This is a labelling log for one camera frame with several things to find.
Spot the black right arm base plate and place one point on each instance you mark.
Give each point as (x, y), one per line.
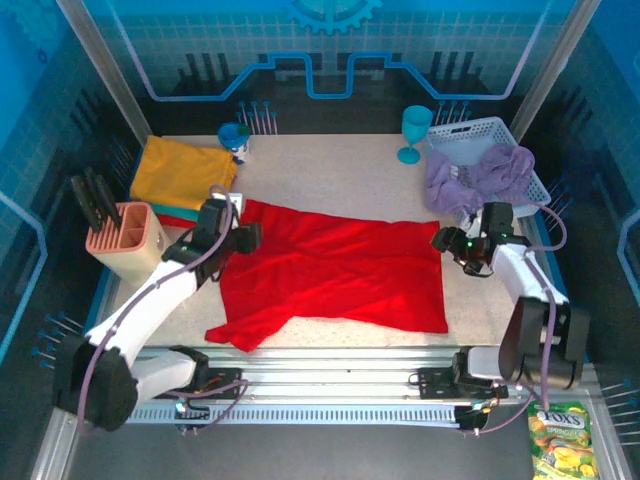
(435, 382)

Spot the aluminium frame post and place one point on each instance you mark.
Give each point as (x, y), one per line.
(105, 70)
(555, 65)

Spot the aluminium rail frame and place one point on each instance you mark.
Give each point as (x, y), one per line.
(325, 372)

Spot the red t-shirt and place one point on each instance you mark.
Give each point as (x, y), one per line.
(172, 221)
(340, 270)

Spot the folded red t-shirt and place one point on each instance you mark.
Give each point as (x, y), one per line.
(172, 221)

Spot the folded yellow t-shirt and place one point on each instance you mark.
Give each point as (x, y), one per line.
(180, 172)

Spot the white plastic basket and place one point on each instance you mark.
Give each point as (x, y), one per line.
(475, 135)

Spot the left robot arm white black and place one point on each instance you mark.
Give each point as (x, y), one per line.
(150, 300)

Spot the pink and beige knife block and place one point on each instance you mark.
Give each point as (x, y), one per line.
(130, 240)

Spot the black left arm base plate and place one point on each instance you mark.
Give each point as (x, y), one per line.
(227, 382)

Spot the purple t-shirt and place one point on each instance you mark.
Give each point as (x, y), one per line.
(450, 185)

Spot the green Fox's candy bag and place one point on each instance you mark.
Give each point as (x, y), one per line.
(560, 440)

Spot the white cup with blue lid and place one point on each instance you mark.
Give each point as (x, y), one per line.
(234, 136)

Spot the folded teal t-shirt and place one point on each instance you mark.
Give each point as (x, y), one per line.
(172, 210)

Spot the blue plastic goblet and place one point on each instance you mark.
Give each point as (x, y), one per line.
(416, 125)

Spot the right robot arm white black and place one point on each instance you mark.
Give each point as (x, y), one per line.
(525, 275)

